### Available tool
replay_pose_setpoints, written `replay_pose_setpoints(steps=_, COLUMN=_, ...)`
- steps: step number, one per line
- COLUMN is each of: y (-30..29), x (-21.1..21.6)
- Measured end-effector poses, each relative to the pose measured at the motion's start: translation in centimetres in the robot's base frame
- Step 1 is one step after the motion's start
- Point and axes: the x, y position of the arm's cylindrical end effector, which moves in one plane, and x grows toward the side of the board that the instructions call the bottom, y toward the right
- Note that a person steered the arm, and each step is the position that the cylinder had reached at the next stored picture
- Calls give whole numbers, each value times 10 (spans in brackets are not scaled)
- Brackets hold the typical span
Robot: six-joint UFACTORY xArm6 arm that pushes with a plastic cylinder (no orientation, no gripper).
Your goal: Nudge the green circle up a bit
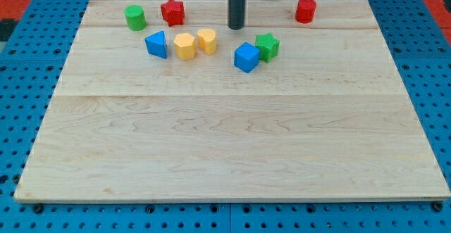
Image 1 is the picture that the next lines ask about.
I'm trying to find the blue cube block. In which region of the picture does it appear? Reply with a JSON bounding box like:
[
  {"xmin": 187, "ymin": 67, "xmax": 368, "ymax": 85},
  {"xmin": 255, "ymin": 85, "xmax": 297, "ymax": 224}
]
[{"xmin": 234, "ymin": 42, "xmax": 260, "ymax": 73}]

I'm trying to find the yellow heart block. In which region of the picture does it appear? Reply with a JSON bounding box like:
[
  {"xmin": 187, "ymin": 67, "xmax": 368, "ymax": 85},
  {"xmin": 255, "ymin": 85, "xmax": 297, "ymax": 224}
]
[{"xmin": 197, "ymin": 28, "xmax": 217, "ymax": 55}]

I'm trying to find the yellow hexagon block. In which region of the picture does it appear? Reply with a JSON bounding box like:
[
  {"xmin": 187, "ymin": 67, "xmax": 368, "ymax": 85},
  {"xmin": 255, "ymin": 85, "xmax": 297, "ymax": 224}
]
[{"xmin": 173, "ymin": 33, "xmax": 197, "ymax": 61}]

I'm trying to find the green star block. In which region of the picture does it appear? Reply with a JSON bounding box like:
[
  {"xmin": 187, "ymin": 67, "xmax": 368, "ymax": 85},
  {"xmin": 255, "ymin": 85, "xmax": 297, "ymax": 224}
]
[{"xmin": 255, "ymin": 33, "xmax": 280, "ymax": 63}]

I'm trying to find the light wooden board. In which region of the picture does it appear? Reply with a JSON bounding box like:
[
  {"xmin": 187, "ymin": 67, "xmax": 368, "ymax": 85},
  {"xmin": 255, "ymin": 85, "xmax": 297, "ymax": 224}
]
[{"xmin": 14, "ymin": 0, "xmax": 450, "ymax": 203}]

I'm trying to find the blue triangle block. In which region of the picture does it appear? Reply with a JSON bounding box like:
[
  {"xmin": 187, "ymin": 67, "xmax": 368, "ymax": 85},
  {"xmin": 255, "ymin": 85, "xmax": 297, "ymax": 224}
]
[{"xmin": 144, "ymin": 30, "xmax": 168, "ymax": 59}]

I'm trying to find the red star block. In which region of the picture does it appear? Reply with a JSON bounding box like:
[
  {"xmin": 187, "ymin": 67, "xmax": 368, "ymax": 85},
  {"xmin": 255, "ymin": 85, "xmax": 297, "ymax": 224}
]
[{"xmin": 161, "ymin": 0, "xmax": 185, "ymax": 27}]

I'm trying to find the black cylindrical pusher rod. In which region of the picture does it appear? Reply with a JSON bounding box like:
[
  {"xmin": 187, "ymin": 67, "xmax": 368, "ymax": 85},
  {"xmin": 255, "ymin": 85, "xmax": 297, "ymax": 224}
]
[{"xmin": 228, "ymin": 0, "xmax": 246, "ymax": 30}]

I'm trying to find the green cylinder block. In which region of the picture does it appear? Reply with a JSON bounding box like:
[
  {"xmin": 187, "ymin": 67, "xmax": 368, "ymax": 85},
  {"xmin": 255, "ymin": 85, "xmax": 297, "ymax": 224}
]
[{"xmin": 124, "ymin": 5, "xmax": 147, "ymax": 31}]

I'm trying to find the red cylinder block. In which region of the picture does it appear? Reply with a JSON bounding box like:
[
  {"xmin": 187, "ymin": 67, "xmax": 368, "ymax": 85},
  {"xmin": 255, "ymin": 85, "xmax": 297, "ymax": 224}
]
[{"xmin": 295, "ymin": 0, "xmax": 316, "ymax": 24}]

